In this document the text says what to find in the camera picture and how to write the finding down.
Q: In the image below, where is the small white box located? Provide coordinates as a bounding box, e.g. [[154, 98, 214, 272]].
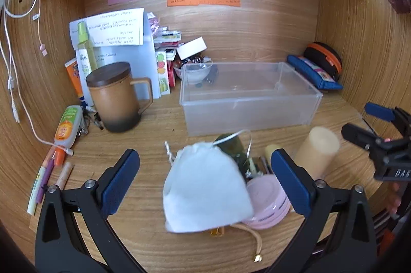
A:
[[176, 37, 207, 60]]

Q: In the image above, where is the white cable pink plug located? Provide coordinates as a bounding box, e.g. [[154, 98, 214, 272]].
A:
[[32, 0, 48, 57]]

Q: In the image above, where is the black orange round case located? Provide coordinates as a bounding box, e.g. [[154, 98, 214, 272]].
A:
[[303, 42, 342, 81]]

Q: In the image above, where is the white charging cable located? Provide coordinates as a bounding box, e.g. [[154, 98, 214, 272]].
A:
[[0, 0, 74, 155]]

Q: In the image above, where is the purple pen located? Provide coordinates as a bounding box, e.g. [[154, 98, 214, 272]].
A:
[[36, 158, 56, 204]]

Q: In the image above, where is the orange green squeeze bottle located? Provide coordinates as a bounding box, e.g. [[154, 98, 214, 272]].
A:
[[53, 105, 83, 148]]

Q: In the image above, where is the pink round compact case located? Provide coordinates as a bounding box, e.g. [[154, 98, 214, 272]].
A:
[[242, 173, 291, 230]]

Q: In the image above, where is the dark green spray bottle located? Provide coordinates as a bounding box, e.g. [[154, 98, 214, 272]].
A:
[[214, 134, 254, 179]]

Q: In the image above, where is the group of pens and markers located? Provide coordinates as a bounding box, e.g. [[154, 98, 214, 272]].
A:
[[27, 165, 49, 216]]

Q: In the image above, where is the pile of small packets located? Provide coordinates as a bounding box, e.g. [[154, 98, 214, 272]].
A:
[[147, 13, 185, 52]]

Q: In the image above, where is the yellow-green spray bottle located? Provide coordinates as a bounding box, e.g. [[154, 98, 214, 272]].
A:
[[75, 22, 98, 81]]

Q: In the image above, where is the fruit print box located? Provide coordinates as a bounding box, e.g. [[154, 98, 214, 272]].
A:
[[155, 50, 171, 95]]

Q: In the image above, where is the clear plastic storage box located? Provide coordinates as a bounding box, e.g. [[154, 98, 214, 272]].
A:
[[179, 61, 323, 137]]

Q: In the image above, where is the orange tube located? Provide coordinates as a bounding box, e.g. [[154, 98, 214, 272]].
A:
[[65, 57, 87, 107]]

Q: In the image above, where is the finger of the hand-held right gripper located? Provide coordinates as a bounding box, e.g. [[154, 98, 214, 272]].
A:
[[341, 122, 386, 160], [365, 102, 411, 136]]

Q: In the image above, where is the white plastic file box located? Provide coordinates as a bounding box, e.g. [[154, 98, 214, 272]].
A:
[[69, 8, 161, 99]]

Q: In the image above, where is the cream pillar candle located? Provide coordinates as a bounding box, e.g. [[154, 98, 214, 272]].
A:
[[294, 126, 340, 179]]

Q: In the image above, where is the white drawstring pouch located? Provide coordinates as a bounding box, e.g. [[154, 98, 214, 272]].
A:
[[162, 129, 255, 233]]

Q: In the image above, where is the brown mug with lid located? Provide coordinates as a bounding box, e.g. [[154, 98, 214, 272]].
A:
[[85, 61, 154, 133]]

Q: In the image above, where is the tan cord charm gold tip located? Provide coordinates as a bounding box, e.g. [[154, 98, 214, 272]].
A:
[[230, 223, 263, 262]]

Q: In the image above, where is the metal keyring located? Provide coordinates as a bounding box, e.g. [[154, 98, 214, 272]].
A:
[[79, 106, 104, 135]]

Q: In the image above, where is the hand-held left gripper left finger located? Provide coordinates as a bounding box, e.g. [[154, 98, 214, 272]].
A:
[[35, 149, 141, 273]]

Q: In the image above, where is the wooden desktop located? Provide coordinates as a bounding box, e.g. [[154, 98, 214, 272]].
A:
[[29, 89, 386, 273]]

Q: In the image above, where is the blue zip pouch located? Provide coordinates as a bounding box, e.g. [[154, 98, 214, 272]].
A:
[[287, 54, 343, 91]]

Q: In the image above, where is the orange marker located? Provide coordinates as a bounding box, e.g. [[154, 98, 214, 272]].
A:
[[53, 147, 66, 166]]

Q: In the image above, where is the person's right hand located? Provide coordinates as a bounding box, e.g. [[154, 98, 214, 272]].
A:
[[387, 181, 402, 216]]

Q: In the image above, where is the white handwritten paper sheet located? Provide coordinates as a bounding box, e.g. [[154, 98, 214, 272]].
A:
[[84, 8, 145, 47]]

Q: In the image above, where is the gold cylinder tube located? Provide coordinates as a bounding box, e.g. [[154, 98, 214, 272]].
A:
[[265, 144, 277, 166]]

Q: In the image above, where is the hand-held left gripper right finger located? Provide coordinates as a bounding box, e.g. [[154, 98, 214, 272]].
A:
[[270, 149, 378, 273]]

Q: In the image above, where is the beige pen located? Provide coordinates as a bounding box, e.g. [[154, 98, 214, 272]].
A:
[[54, 162, 74, 192]]

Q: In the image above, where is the glass bowl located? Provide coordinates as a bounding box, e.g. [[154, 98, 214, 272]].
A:
[[173, 61, 214, 86]]

